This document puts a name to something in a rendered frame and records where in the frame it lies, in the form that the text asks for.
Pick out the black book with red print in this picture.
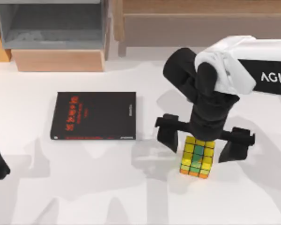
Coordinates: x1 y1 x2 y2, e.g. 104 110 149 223
50 91 137 141

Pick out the pale wooden drawer front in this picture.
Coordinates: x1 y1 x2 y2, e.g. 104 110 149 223
11 48 106 73

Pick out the colourful puzzle cube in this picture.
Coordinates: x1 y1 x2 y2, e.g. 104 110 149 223
179 135 216 180

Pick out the brown wooden shelf unit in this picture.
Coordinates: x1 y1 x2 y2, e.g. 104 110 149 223
104 0 281 57

